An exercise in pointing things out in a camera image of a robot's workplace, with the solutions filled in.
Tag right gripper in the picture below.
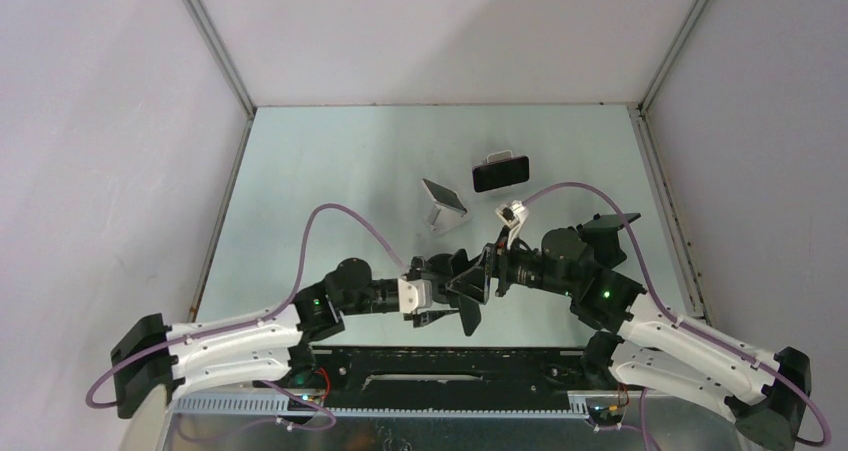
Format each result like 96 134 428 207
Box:
446 227 576 306

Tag black smartphone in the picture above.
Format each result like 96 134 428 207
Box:
472 156 530 193
458 295 482 337

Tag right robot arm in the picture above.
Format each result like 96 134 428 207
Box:
445 225 812 450

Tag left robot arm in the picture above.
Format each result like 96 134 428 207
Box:
110 250 479 419

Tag white angled phone stand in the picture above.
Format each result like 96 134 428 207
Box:
424 202 471 236

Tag small phone on stand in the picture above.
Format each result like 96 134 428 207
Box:
422 178 468 215

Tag black smartphone on white stand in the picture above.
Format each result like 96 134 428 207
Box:
472 156 530 193

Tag white phone stand behind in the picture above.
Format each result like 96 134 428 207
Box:
484 150 513 165

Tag black angled phone stand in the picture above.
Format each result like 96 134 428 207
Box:
577 214 627 269

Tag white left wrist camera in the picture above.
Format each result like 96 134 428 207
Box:
397 278 433 315

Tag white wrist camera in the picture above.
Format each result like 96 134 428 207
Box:
397 278 433 315
495 200 529 232

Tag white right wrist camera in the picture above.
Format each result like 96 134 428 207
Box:
495 200 529 232

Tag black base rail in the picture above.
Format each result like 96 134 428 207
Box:
279 346 623 414

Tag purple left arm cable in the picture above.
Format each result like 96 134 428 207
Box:
84 202 412 411

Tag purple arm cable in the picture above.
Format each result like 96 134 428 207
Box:
84 202 412 411
519 181 833 449

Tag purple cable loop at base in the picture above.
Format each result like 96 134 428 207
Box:
175 378 339 443

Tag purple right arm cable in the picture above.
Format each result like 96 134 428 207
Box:
519 181 833 449

